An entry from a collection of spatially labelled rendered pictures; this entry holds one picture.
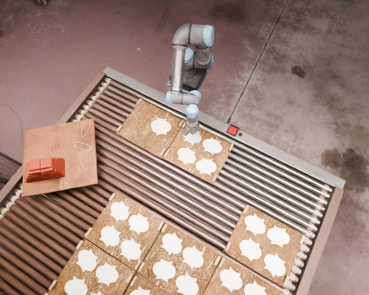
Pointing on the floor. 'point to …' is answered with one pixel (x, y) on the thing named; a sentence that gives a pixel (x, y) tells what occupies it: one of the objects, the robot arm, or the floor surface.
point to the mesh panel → (6, 158)
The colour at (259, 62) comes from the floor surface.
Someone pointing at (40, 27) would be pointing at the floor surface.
